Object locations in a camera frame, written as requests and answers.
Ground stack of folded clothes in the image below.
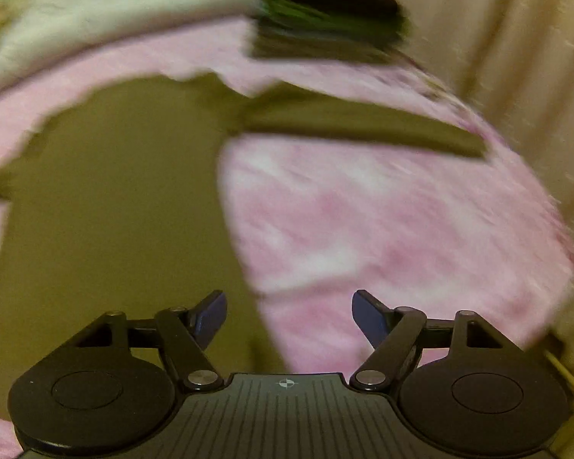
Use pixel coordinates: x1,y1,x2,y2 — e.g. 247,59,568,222
248,0,414,67

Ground pink floral blanket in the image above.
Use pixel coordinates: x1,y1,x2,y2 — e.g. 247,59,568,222
0,15,574,459

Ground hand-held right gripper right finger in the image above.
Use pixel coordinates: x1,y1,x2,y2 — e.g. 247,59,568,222
351,289,509,392

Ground olive green shirt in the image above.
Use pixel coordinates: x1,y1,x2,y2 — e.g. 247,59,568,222
0,73,489,419

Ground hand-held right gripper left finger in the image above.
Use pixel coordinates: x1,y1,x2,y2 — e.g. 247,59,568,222
73,289,229,391

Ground white pillow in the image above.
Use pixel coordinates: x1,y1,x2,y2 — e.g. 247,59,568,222
0,0,265,94

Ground pale pink curtain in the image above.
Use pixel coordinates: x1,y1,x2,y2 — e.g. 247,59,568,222
396,0,574,395

